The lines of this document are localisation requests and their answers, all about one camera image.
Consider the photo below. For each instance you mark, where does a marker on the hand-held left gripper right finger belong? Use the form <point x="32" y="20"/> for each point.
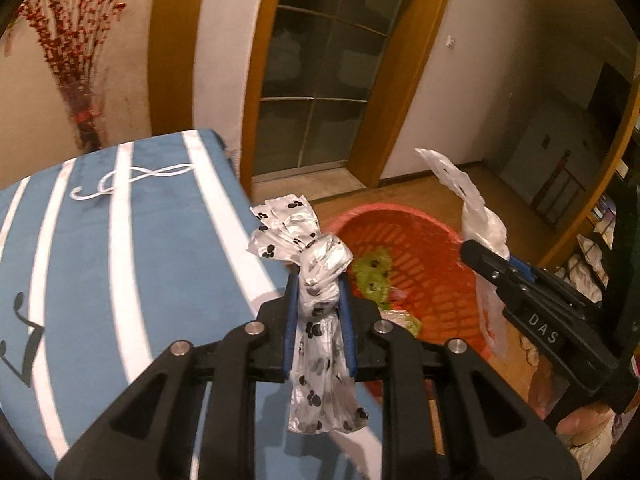
<point x="348" y="327"/>

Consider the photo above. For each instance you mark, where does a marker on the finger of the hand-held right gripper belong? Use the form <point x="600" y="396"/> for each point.
<point x="520" y="265"/>
<point x="487" y="265"/>

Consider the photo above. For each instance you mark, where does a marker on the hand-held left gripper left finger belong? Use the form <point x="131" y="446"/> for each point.
<point x="290" y="322"/>

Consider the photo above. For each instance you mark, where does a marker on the white dotted plastic bag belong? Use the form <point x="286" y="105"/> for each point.
<point x="480" y="220"/>

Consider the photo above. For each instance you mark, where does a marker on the clear plastic bag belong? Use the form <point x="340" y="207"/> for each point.
<point x="400" y="319"/>

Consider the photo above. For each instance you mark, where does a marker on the orange plastic waste basket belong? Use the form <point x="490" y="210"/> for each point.
<point x="430" y="270"/>

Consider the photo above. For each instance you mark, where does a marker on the green plastic bag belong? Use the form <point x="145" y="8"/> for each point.
<point x="372" y="272"/>

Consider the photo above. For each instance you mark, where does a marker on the paw print plastic bag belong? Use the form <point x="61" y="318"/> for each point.
<point x="310" y="265"/>

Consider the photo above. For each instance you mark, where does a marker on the person's right hand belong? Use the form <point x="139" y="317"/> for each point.
<point x="585" y="425"/>

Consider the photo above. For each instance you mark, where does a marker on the shelf with assorted goods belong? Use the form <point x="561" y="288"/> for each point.
<point x="590" y="260"/>

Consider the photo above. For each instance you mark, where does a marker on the wooden chair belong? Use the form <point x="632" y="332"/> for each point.
<point x="562" y="180"/>

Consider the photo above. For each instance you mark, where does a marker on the white cabinet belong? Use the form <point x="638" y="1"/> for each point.
<point x="550" y="125"/>

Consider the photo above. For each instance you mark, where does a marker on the blue white striped cloth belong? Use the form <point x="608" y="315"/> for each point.
<point x="150" y="260"/>

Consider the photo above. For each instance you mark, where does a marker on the glass door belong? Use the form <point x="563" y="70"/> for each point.
<point x="325" y="60"/>

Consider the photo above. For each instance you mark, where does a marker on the glass vase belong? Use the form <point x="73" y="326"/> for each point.
<point x="85" y="125"/>

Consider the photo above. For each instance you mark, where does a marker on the red berry branches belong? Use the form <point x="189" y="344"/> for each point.
<point x="65" y="20"/>

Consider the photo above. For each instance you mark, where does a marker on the curved wooden shelf frame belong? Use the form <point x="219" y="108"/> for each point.
<point x="600" y="200"/>

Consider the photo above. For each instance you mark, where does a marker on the wooden door frame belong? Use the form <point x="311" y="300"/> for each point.
<point x="400" y="110"/>

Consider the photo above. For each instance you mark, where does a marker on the dark rectangular wall panel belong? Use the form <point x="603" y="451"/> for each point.
<point x="610" y="92"/>

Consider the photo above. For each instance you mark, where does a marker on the small white wall switch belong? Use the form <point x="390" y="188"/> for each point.
<point x="450" y="41"/>

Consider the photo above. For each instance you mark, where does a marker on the wooden door post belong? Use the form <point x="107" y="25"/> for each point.
<point x="175" y="60"/>

